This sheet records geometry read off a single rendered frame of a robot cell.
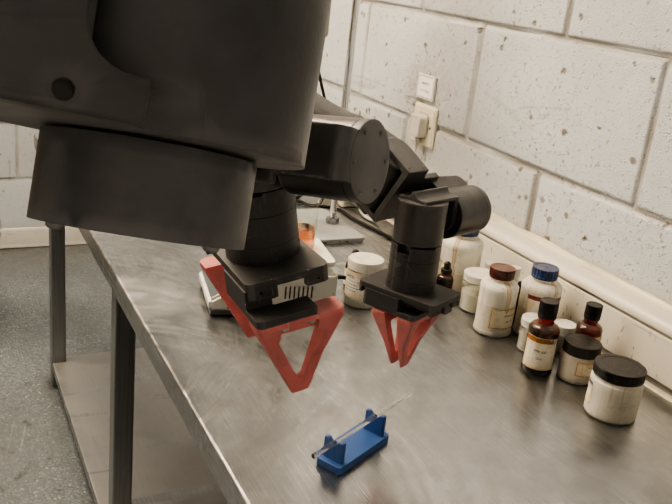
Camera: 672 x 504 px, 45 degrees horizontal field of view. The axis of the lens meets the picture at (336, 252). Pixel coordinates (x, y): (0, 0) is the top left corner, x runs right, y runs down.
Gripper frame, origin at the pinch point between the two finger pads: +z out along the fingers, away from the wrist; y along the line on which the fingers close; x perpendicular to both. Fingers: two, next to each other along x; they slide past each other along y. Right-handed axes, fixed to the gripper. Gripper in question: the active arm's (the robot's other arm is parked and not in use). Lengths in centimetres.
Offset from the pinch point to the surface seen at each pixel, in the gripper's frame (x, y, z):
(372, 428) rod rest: 3.8, 0.1, 8.1
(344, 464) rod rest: 11.5, -1.6, 8.7
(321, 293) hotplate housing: -19.4, 26.5, 5.5
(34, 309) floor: -79, 195, 83
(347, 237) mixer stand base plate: -52, 45, 8
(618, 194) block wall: -49, -6, -14
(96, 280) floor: -113, 204, 83
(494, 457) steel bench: -4.0, -12.3, 9.6
